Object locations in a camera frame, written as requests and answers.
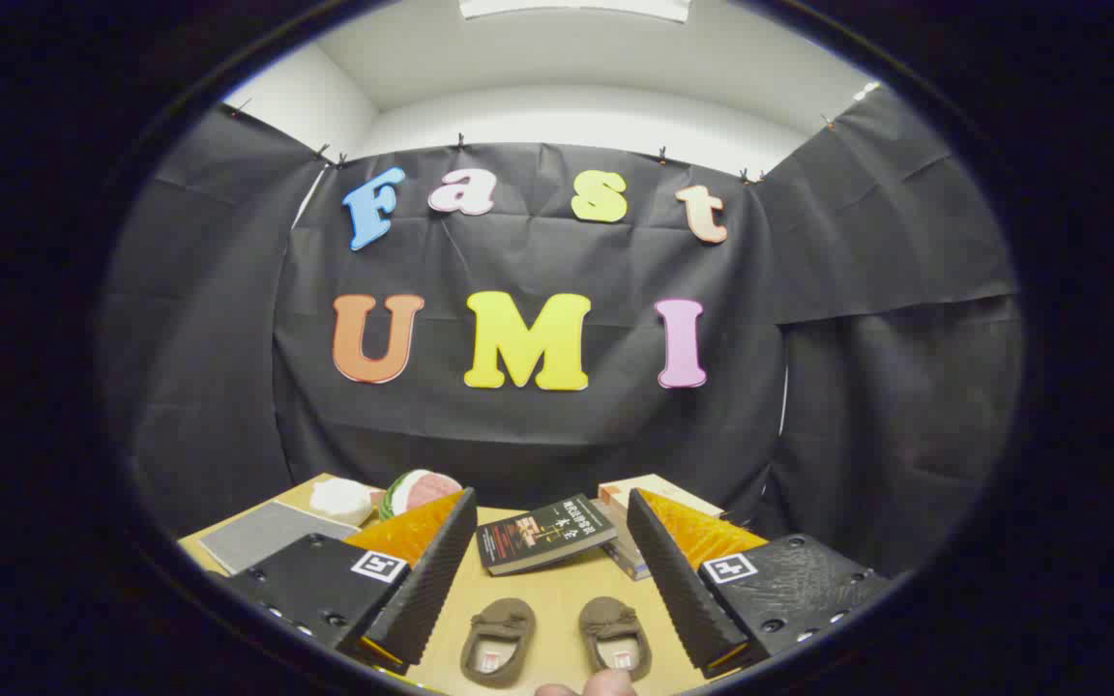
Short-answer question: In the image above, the brown fuzzy shoe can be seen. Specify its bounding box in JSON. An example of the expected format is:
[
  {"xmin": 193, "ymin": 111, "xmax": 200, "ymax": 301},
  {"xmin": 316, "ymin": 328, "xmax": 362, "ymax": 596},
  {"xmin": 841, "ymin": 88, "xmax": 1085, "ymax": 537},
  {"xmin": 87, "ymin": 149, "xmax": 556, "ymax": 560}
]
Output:
[
  {"xmin": 460, "ymin": 597, "xmax": 537, "ymax": 689},
  {"xmin": 578, "ymin": 595, "xmax": 653, "ymax": 682}
]

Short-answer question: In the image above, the grey storage box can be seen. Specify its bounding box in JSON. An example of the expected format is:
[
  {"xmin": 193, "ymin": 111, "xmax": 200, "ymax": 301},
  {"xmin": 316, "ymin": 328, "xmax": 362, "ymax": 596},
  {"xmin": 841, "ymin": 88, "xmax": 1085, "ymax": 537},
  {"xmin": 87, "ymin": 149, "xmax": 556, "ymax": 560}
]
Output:
[{"xmin": 197, "ymin": 500, "xmax": 362, "ymax": 576}]

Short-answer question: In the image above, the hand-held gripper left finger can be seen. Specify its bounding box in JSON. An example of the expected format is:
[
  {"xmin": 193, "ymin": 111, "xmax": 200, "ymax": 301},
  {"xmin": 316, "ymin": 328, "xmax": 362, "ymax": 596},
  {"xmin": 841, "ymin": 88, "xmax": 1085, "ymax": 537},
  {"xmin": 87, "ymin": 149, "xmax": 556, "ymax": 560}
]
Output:
[{"xmin": 223, "ymin": 488, "xmax": 478, "ymax": 676}]

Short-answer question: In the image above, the white cover book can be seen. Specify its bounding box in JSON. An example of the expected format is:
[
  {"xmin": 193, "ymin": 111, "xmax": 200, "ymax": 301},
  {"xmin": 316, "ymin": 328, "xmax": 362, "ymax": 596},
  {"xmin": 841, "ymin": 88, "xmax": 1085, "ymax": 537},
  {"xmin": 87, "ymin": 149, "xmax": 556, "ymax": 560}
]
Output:
[{"xmin": 603, "ymin": 503, "xmax": 643, "ymax": 560}]

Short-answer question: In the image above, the blue edged book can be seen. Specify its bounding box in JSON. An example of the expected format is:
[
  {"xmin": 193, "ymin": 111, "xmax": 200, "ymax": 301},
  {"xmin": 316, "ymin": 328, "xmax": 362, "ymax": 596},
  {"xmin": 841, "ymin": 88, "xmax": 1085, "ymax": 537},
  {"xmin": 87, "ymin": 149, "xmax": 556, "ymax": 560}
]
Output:
[{"xmin": 603, "ymin": 536, "xmax": 653, "ymax": 582}]

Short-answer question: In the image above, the watermelon slice plush toy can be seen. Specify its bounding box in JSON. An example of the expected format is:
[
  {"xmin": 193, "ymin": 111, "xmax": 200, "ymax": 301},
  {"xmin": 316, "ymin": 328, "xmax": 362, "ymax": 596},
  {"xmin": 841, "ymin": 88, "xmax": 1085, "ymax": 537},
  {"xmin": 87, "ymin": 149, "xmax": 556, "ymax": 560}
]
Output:
[{"xmin": 378, "ymin": 470, "xmax": 463, "ymax": 521}]

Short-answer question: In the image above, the black paperback book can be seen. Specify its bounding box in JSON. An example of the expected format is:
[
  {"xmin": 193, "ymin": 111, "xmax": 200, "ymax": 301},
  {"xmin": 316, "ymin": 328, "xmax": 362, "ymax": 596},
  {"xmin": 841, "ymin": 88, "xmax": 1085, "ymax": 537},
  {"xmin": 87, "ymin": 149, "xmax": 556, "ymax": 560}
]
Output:
[{"xmin": 475, "ymin": 494, "xmax": 618, "ymax": 577}]

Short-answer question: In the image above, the ceiling light panel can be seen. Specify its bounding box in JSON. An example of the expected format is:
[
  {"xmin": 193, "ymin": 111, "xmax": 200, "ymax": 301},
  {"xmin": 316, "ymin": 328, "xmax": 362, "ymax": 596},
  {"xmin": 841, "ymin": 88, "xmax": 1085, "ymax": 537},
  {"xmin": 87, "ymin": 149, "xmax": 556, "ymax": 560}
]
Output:
[{"xmin": 458, "ymin": 0, "xmax": 693, "ymax": 22}]

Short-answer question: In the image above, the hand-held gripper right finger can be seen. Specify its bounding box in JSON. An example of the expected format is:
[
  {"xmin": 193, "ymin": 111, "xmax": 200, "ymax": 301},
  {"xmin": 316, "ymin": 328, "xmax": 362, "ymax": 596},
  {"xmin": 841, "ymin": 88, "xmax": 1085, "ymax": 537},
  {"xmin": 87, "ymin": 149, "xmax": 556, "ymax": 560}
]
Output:
[{"xmin": 627, "ymin": 488, "xmax": 894, "ymax": 680}]

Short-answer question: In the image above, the beige cover book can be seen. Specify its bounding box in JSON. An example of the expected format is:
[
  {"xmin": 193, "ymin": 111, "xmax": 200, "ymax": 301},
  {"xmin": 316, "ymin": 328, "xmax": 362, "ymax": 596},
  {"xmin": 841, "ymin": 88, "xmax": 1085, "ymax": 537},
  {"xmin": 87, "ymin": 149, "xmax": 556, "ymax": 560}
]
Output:
[{"xmin": 598, "ymin": 474, "xmax": 724, "ymax": 519}]

